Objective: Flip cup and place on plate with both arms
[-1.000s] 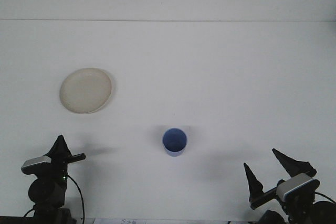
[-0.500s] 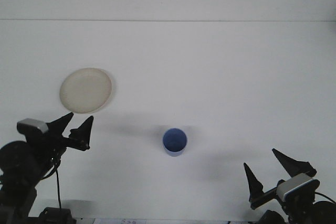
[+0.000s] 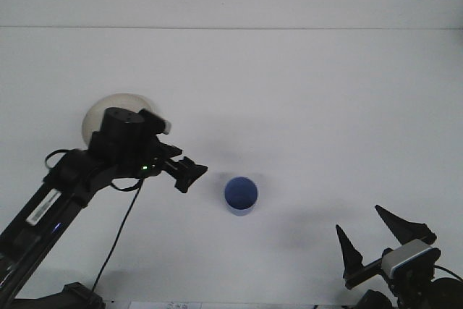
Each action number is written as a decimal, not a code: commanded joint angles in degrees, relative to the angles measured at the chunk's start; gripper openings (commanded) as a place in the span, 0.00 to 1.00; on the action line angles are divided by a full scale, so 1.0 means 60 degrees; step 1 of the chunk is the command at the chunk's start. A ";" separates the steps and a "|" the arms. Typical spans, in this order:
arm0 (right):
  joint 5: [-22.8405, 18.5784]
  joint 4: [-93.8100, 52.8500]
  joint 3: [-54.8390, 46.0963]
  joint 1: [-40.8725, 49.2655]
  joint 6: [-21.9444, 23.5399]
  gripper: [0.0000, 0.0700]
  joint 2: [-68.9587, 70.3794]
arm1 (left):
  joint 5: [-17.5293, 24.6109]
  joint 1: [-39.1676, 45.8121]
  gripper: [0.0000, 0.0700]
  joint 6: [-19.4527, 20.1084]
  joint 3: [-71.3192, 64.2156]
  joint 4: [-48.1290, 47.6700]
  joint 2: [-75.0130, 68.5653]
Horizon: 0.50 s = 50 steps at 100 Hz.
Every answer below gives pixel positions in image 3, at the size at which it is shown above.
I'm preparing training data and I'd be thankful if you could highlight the pale round plate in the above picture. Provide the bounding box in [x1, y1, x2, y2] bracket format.
[82, 92, 158, 149]

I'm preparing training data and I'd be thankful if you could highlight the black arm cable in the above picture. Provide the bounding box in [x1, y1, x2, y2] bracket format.
[90, 174, 144, 292]
[433, 264, 463, 283]

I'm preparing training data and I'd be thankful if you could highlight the pale blue cup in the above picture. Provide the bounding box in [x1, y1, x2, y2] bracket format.
[224, 176, 260, 218]

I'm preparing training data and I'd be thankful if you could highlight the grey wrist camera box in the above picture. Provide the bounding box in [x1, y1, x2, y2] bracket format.
[381, 239, 443, 278]
[139, 107, 174, 136]

